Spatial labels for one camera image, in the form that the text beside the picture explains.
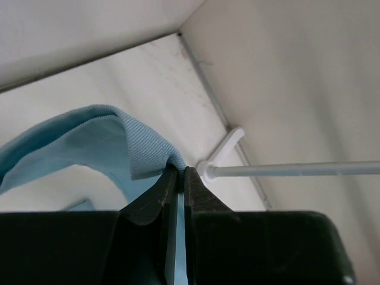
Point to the light blue trousers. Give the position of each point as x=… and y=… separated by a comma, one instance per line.
x=80, y=247

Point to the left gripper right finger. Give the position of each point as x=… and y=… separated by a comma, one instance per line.
x=209, y=244

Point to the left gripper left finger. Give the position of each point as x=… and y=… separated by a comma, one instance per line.
x=148, y=238

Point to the white clothes rack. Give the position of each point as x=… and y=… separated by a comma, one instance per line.
x=210, y=169

